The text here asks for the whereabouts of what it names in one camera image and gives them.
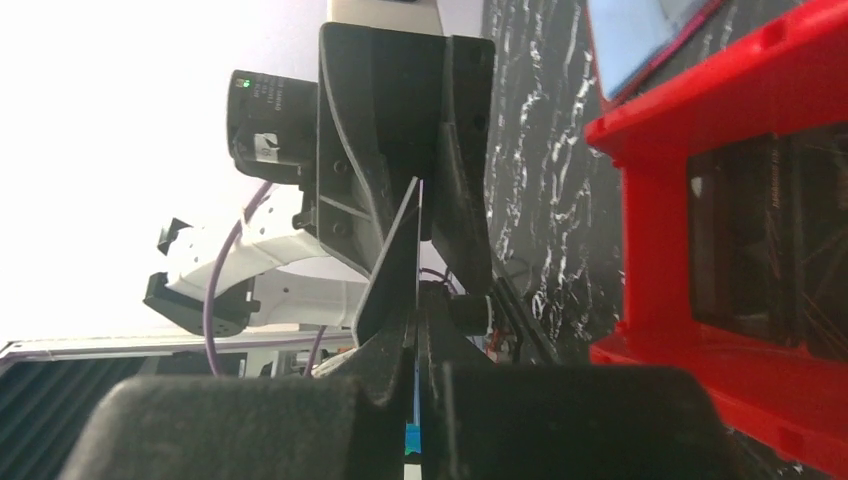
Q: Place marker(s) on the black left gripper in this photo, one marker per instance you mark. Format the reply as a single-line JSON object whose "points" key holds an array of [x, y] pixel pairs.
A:
{"points": [[271, 127]]}

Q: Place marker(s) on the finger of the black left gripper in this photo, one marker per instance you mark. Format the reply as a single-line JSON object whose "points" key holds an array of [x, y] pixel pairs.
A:
{"points": [[460, 229]]}

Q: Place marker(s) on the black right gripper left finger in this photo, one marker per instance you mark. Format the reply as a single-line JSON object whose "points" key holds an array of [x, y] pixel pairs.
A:
{"points": [[346, 424]]}

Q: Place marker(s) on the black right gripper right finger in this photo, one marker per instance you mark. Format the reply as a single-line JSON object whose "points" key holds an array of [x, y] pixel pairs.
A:
{"points": [[481, 420]]}

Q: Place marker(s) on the black card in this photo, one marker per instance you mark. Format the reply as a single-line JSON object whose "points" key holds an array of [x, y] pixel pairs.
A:
{"points": [[393, 285]]}

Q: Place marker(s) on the red plastic bin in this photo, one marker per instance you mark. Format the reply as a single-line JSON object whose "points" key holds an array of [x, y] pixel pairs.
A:
{"points": [[734, 202]]}

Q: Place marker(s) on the aluminium frame rail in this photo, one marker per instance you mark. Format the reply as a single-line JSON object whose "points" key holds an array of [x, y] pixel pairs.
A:
{"points": [[114, 347]]}

